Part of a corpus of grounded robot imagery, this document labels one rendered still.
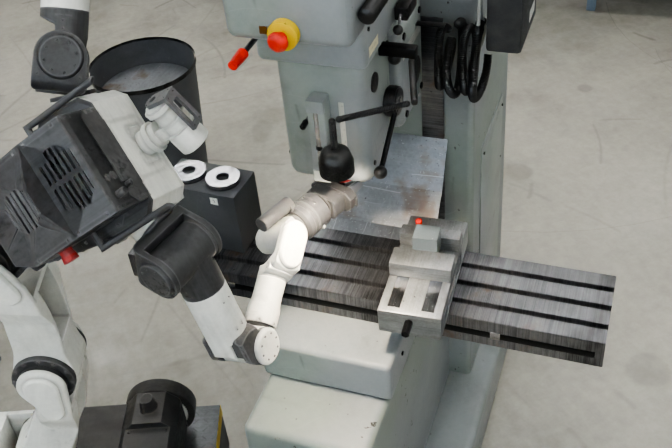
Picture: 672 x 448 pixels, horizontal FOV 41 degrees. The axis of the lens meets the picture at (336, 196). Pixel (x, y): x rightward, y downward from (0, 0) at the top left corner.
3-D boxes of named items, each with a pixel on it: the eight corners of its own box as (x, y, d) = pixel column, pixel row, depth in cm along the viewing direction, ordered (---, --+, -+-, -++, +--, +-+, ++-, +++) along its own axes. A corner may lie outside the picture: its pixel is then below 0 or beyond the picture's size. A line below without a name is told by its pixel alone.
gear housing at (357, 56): (368, 73, 181) (365, 28, 174) (255, 61, 188) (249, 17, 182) (413, -3, 205) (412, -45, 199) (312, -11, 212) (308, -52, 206)
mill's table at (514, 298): (602, 368, 210) (605, 344, 205) (133, 276, 248) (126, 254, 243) (613, 299, 227) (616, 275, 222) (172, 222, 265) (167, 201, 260)
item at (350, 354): (393, 402, 222) (391, 370, 215) (262, 373, 233) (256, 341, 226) (443, 267, 259) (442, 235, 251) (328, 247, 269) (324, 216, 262)
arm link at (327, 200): (356, 184, 210) (324, 212, 203) (359, 216, 216) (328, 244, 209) (314, 167, 216) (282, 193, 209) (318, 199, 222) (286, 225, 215)
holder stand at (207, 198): (244, 254, 240) (232, 194, 227) (172, 238, 247) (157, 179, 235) (264, 225, 248) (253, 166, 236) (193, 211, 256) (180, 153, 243)
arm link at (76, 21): (37, 4, 166) (34, 79, 167) (88, 8, 168) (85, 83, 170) (42, 9, 177) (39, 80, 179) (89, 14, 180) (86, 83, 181)
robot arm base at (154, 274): (167, 312, 176) (178, 287, 167) (117, 269, 177) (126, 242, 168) (215, 263, 185) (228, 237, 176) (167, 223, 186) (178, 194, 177)
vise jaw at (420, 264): (451, 283, 215) (450, 271, 212) (389, 274, 219) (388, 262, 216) (455, 266, 219) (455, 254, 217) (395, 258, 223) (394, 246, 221)
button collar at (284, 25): (298, 53, 169) (294, 23, 165) (268, 50, 171) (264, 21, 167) (302, 47, 170) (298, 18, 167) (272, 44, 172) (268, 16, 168)
